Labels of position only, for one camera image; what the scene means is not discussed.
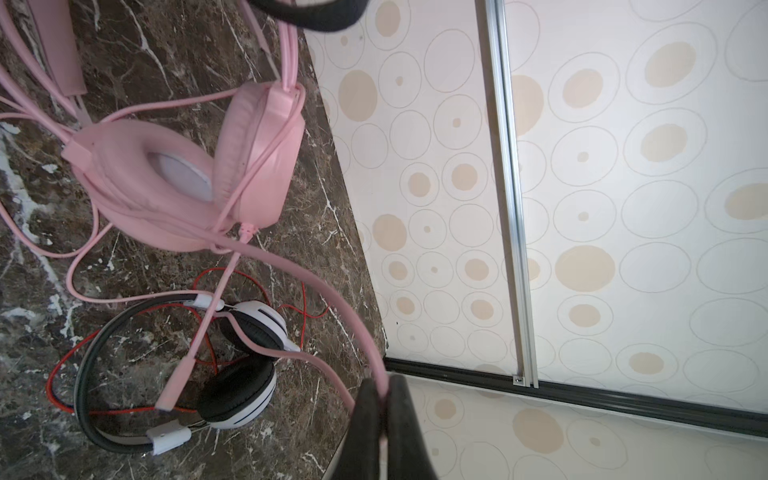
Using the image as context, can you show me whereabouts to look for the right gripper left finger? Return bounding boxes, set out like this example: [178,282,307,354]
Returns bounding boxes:
[331,379,383,480]

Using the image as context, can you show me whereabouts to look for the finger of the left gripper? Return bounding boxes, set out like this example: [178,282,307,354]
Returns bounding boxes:
[247,0,369,33]

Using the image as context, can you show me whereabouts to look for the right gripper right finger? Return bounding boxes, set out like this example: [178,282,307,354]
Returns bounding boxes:
[384,375,438,480]

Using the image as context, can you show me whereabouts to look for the pink headset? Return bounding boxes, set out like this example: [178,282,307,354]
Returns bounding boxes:
[1,1,306,257]

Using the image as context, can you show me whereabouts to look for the white black headphones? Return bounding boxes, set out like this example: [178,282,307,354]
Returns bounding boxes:
[73,292,301,456]

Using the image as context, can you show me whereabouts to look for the red headphone cable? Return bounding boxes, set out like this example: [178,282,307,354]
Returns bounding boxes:
[46,266,330,416]

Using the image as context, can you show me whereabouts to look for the horizontal aluminium rail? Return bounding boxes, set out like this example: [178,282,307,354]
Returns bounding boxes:
[475,0,539,388]

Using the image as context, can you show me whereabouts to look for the right black corner post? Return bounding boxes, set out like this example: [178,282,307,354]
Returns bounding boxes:
[384,357,767,439]

